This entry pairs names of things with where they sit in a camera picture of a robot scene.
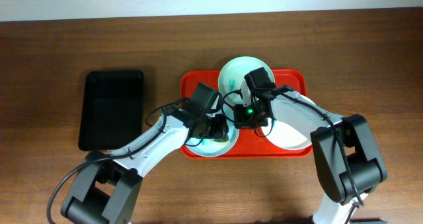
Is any mint green plate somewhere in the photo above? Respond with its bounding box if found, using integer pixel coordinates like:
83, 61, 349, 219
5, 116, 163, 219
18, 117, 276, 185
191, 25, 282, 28
218, 56, 276, 107

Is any green yellow sponge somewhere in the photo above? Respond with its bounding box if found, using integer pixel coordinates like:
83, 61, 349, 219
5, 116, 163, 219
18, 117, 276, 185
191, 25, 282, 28
211, 138, 230, 145

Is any light blue plate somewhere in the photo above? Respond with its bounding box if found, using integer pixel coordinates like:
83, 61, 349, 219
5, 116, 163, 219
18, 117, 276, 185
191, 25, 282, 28
180, 105, 239, 158

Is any white plate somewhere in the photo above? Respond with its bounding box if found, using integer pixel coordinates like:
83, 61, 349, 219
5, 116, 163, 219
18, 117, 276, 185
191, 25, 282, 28
261, 92, 321, 150

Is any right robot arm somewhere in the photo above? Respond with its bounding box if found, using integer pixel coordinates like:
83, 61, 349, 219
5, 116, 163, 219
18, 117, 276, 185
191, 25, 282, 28
234, 67, 387, 223

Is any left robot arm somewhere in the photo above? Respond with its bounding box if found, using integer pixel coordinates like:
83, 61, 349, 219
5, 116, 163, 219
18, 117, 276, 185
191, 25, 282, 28
61, 83, 229, 223

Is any red plastic tray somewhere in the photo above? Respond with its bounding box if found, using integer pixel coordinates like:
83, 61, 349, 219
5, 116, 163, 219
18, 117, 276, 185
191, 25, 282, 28
180, 69, 313, 159

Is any black plastic tray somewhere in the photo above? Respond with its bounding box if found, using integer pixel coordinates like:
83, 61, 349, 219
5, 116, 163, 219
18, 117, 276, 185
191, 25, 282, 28
78, 70, 144, 151

